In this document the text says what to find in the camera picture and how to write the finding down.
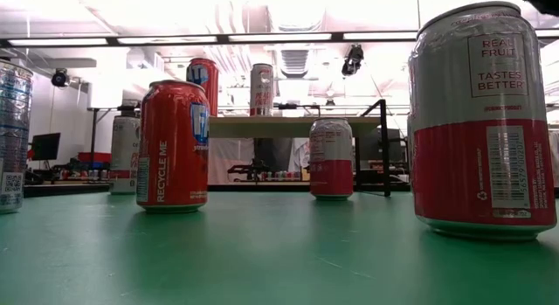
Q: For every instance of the white Celsius peach can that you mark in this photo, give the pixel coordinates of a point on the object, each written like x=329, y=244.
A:
x=262, y=91
x=123, y=152

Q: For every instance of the red Fanta strawberry can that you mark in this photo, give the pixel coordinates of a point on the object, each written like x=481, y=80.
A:
x=172, y=156
x=205, y=78

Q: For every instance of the blue silver Red Bull can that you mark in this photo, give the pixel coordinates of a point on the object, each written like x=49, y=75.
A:
x=15, y=134

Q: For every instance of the black background robot arm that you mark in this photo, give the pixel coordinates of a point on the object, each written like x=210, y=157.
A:
x=253, y=169

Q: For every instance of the wooden shelf with black legs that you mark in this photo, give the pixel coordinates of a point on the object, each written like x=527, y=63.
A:
x=284, y=126

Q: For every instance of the white red Spindrift can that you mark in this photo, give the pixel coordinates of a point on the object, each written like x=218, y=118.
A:
x=331, y=161
x=480, y=143

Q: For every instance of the red bin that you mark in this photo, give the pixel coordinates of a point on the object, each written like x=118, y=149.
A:
x=94, y=157

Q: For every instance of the black monitor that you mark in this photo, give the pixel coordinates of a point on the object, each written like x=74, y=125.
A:
x=46, y=146

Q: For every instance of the black aluminium table frame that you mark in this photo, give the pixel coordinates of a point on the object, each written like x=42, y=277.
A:
x=262, y=188

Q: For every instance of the black overhead camera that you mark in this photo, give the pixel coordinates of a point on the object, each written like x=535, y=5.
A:
x=352, y=62

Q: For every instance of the black dome camera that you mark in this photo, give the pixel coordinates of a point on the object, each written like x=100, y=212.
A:
x=60, y=78

